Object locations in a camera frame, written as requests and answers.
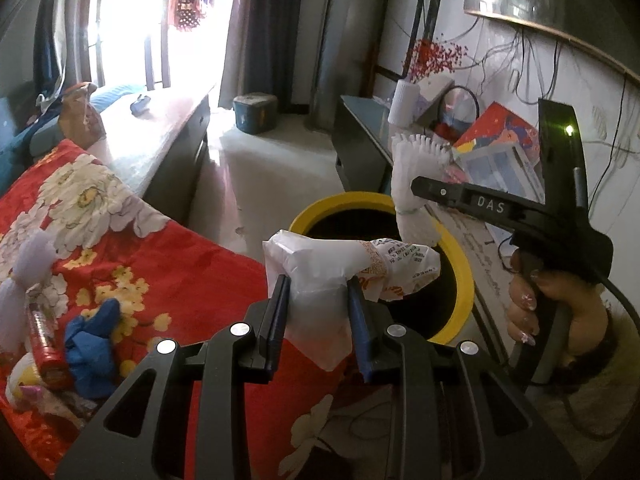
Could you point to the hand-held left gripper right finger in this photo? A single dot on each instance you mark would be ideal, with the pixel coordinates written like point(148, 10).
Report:
point(359, 320)

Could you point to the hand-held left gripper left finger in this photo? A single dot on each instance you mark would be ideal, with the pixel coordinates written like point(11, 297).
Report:
point(279, 312)

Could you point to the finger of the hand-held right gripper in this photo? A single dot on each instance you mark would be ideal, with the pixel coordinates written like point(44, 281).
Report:
point(437, 191)

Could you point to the white foam fruit net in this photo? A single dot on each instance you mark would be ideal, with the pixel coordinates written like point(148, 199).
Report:
point(406, 160)

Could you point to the white plastic food bag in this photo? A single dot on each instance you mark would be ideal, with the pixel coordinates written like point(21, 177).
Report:
point(320, 260)

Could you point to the yellow rimmed bin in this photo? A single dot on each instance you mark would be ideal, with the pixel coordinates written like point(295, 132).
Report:
point(462, 280)

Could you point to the blue rubber glove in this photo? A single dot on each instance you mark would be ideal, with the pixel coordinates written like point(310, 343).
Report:
point(92, 355)

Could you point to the person's right forearm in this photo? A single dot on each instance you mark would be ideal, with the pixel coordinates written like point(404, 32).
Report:
point(610, 400)

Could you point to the person's right hand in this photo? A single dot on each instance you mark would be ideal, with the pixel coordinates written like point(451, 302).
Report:
point(582, 310)

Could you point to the grey blue box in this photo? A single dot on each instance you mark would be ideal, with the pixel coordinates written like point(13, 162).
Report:
point(500, 172)

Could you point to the dark cabinet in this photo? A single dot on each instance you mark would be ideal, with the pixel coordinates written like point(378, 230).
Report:
point(360, 150)

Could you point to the red printed box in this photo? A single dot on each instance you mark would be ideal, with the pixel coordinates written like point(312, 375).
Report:
point(505, 130)

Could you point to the white ribbed vase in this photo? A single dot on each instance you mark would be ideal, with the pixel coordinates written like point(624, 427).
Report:
point(401, 105)

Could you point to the pale tissue box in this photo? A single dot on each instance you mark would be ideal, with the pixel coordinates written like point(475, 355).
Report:
point(435, 95)

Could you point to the red floral blanket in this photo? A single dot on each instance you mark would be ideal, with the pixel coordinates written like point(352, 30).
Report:
point(175, 260)

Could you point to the teal storage box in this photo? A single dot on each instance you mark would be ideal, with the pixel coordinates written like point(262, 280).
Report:
point(255, 112)

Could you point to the wooden coffee table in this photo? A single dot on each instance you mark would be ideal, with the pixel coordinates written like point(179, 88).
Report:
point(160, 140)

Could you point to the red tube wrapper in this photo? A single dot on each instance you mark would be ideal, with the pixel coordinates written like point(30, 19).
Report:
point(47, 350)

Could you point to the dark purple curtain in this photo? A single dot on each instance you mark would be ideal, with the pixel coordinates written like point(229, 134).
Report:
point(270, 25)

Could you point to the dark remote control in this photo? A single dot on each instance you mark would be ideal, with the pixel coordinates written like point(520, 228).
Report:
point(140, 105)

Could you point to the purple foam net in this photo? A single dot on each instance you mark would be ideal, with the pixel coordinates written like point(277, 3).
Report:
point(30, 260)

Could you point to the yellow white snack packet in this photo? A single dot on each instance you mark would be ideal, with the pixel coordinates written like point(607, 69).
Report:
point(25, 385)

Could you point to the brown paper bag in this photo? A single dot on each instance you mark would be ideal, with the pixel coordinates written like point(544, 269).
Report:
point(80, 120)

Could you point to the blue sofa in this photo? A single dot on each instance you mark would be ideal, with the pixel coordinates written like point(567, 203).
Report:
point(25, 145)

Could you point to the dark blue curtain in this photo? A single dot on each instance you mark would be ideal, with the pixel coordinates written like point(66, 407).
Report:
point(47, 35)

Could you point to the black wall frame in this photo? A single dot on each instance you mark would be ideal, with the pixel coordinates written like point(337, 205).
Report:
point(432, 0)

